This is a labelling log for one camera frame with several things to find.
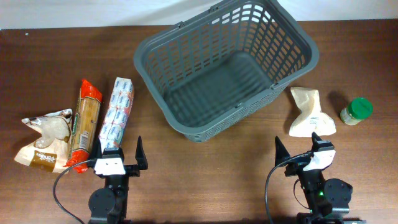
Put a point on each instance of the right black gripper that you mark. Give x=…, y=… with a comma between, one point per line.
x=296, y=167

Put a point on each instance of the tissue multipack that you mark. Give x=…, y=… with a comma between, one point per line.
x=116, y=117

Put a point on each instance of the green lid glass jar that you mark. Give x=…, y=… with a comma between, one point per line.
x=357, y=110

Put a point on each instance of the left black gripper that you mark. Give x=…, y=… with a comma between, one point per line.
x=132, y=171

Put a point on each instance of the grey plastic shopping basket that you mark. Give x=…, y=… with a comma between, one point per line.
x=213, y=70

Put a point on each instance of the brown white snack bag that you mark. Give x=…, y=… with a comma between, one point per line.
x=50, y=151

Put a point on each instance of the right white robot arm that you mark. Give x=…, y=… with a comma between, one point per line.
x=327, y=200

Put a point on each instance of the red spaghetti packet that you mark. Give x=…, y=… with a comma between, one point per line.
x=84, y=123

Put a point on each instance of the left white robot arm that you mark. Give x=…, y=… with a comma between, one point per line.
x=109, y=203

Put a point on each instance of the beige paper pouch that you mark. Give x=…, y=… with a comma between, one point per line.
x=311, y=118

